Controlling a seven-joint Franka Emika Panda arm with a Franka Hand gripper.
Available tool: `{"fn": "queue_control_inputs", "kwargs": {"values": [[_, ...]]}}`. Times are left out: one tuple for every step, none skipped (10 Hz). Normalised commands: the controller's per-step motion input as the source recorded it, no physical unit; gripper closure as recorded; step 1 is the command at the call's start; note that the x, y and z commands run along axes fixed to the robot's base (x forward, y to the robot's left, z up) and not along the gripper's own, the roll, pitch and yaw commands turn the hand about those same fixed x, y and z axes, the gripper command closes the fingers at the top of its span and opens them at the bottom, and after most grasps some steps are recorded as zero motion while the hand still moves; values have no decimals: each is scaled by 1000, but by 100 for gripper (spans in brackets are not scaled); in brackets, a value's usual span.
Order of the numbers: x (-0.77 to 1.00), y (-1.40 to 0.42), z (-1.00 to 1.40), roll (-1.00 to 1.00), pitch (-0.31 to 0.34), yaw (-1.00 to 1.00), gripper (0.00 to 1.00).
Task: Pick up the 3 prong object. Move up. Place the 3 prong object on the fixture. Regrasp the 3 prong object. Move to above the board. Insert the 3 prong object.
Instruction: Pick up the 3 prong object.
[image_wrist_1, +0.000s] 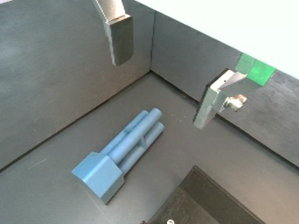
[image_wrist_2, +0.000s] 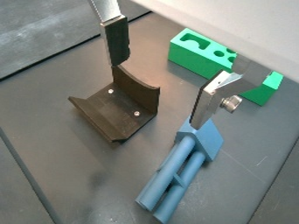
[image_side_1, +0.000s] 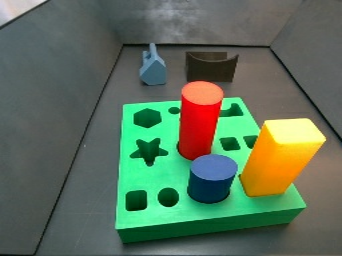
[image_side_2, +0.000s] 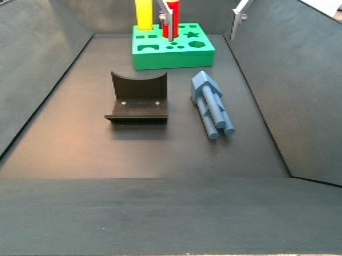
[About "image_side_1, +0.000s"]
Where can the red cylinder peg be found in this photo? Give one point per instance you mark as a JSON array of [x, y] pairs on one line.
[[200, 105]]

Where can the light blue three prong object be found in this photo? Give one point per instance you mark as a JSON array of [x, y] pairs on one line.
[[152, 72]]

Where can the dark blue cylinder peg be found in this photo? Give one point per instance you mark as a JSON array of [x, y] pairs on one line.
[[211, 175]]

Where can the green shape sorter block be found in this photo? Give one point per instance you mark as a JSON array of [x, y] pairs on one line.
[[154, 207]]

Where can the black curved fixture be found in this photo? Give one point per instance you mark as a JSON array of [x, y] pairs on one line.
[[210, 66]]

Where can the yellow rectangular block peg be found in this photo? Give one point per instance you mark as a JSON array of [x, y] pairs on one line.
[[283, 149]]

